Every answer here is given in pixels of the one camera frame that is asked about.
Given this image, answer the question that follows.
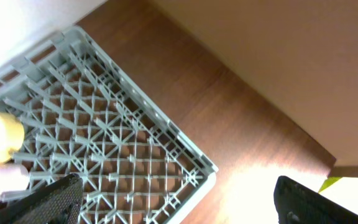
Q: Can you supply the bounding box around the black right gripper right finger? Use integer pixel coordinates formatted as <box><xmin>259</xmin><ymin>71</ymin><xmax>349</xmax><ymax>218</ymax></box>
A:
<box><xmin>273</xmin><ymin>175</ymin><xmax>358</xmax><ymax>224</ymax></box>

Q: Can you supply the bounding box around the grey plastic dishwasher rack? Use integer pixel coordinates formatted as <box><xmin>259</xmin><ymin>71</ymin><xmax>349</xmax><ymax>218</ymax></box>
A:
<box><xmin>0</xmin><ymin>26</ymin><xmax>218</xmax><ymax>223</ymax></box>

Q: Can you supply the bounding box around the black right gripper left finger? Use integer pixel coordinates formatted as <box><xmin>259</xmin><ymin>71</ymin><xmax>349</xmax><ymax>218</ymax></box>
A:
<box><xmin>0</xmin><ymin>174</ymin><xmax>83</xmax><ymax>224</ymax></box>

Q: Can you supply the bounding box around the pink cup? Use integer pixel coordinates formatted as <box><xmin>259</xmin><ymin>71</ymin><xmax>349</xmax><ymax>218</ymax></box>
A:
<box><xmin>0</xmin><ymin>164</ymin><xmax>30</xmax><ymax>200</ymax></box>

